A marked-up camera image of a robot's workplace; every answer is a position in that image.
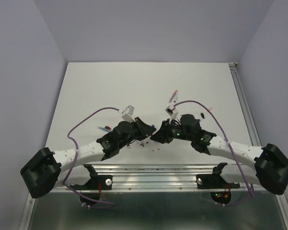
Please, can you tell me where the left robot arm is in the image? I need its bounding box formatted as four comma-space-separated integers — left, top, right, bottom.
20, 117, 156, 198

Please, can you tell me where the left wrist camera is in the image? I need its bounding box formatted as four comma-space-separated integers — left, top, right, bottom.
121, 105, 135, 123

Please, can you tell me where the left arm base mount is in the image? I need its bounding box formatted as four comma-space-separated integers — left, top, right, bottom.
80, 164, 113, 191

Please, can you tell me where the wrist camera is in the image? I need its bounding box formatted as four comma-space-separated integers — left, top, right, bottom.
165, 105, 179, 122
121, 105, 135, 123

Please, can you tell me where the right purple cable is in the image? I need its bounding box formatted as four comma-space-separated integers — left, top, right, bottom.
174, 100, 256, 208

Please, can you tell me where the aluminium rail frame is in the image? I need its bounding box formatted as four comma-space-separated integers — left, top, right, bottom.
20, 62, 288, 230

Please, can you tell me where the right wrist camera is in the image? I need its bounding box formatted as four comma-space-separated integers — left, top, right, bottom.
165, 105, 179, 122

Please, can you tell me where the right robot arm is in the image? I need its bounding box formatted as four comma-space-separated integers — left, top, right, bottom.
151, 114, 288, 195

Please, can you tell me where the pink highlighter pen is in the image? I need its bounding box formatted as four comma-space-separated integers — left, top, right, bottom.
168, 90, 178, 104

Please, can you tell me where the light blue highlighter pen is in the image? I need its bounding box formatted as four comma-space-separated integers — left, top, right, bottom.
97, 126, 112, 132

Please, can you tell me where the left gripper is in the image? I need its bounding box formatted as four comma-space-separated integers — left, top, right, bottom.
118, 116, 156, 149

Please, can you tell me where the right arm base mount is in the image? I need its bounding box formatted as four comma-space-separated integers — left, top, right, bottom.
196, 163, 240, 189

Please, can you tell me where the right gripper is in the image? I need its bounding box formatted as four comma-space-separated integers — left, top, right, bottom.
149, 119, 193, 144

